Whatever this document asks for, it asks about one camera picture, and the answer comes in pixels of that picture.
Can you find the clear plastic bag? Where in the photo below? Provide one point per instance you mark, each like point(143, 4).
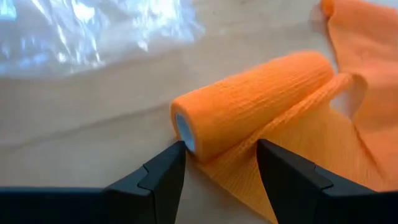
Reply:
point(77, 34)

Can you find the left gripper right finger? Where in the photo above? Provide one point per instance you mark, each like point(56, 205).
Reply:
point(326, 208)

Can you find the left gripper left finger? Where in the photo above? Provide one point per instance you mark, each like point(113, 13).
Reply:
point(93, 207)

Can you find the orange elastic bandage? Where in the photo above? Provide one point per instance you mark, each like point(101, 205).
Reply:
point(248, 99)

